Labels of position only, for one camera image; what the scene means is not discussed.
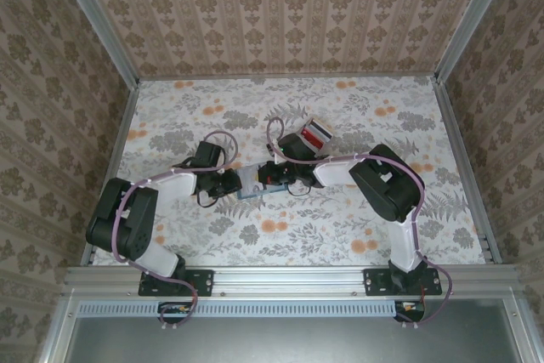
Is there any teal card holder wallet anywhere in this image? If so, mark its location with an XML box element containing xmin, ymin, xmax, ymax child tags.
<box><xmin>235</xmin><ymin>162</ymin><xmax>291</xmax><ymax>201</ymax></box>

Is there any white card box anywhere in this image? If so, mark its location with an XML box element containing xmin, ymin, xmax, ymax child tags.
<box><xmin>297</xmin><ymin>115</ymin><xmax>334</xmax><ymax>154</ymax></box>

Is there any red credit card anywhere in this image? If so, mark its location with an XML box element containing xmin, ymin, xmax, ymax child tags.
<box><xmin>299</xmin><ymin>126</ymin><xmax>325</xmax><ymax>148</ymax></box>

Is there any floral table cover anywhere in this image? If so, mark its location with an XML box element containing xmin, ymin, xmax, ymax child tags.
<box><xmin>91</xmin><ymin>76</ymin><xmax>488</xmax><ymax>269</ymax></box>

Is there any black connector box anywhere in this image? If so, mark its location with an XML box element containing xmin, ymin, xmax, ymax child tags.
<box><xmin>394</xmin><ymin>299</ymin><xmax>427</xmax><ymax>324</ymax></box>
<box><xmin>157</xmin><ymin>301</ymin><xmax>197</xmax><ymax>325</ymax></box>

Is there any grey metal sheet panel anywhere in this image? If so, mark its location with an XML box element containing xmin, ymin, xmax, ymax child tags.
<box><xmin>63</xmin><ymin>315</ymin><xmax>524</xmax><ymax>363</ymax></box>

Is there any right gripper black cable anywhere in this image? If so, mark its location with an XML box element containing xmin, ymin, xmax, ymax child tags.
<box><xmin>286</xmin><ymin>184</ymin><xmax>315</xmax><ymax>200</ymax></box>

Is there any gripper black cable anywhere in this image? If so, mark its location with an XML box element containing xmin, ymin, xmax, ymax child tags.
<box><xmin>195</xmin><ymin>190</ymin><xmax>227</xmax><ymax>209</ymax></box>
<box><xmin>286</xmin><ymin>184</ymin><xmax>315</xmax><ymax>200</ymax></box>

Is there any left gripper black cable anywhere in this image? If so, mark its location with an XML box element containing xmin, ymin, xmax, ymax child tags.
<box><xmin>195</xmin><ymin>190</ymin><xmax>227</xmax><ymax>209</ymax></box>

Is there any thin aluminium edge rail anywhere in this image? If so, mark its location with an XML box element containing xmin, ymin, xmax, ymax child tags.
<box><xmin>138</xmin><ymin>71</ymin><xmax>439</xmax><ymax>82</ymax></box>

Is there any aluminium side rail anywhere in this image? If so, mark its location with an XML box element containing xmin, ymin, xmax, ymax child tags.
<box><xmin>79</xmin><ymin>80</ymin><xmax>142</xmax><ymax>266</ymax></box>
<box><xmin>433</xmin><ymin>76</ymin><xmax>503</xmax><ymax>265</ymax></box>

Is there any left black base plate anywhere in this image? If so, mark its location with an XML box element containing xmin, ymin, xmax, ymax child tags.
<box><xmin>138</xmin><ymin>268</ymin><xmax>214</xmax><ymax>298</ymax></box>

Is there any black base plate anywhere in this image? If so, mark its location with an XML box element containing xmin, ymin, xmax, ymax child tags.
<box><xmin>138</xmin><ymin>268</ymin><xmax>214</xmax><ymax>298</ymax></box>
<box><xmin>363</xmin><ymin>268</ymin><xmax>443</xmax><ymax>298</ymax></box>

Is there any aluminium cross rail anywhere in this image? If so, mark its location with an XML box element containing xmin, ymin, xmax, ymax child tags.
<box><xmin>63</xmin><ymin>264</ymin><xmax>520</xmax><ymax>296</ymax></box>

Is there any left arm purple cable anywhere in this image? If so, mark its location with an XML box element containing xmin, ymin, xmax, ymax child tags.
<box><xmin>112</xmin><ymin>130</ymin><xmax>239</xmax><ymax>331</ymax></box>

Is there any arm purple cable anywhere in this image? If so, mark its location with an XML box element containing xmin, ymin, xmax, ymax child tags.
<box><xmin>266</xmin><ymin>117</ymin><xmax>454</xmax><ymax>330</ymax></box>
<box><xmin>112</xmin><ymin>130</ymin><xmax>239</xmax><ymax>331</ymax></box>

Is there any grey slotted cable duct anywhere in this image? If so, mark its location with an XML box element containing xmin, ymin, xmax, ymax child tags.
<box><xmin>77</xmin><ymin>299</ymin><xmax>400</xmax><ymax>319</ymax></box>

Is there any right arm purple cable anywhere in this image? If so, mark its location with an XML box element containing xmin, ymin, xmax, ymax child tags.
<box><xmin>266</xmin><ymin>117</ymin><xmax>454</xmax><ymax>330</ymax></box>

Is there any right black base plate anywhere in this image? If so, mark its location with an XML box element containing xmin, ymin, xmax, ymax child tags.
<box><xmin>363</xmin><ymin>268</ymin><xmax>443</xmax><ymax>298</ymax></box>

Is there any aluminium frame post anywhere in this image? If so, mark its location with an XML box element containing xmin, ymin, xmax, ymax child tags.
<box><xmin>48</xmin><ymin>0</ymin><xmax>141</xmax><ymax>88</ymax></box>
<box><xmin>433</xmin><ymin>0</ymin><xmax>519</xmax><ymax>83</ymax></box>

